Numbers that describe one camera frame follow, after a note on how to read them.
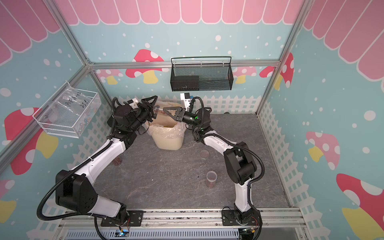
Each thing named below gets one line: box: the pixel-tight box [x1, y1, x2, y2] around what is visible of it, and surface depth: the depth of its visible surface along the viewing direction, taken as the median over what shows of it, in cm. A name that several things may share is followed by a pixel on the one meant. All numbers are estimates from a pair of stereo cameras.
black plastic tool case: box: [107, 114, 116, 128], surface depth 111 cm
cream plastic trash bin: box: [147, 102, 187, 151], surface depth 81 cm
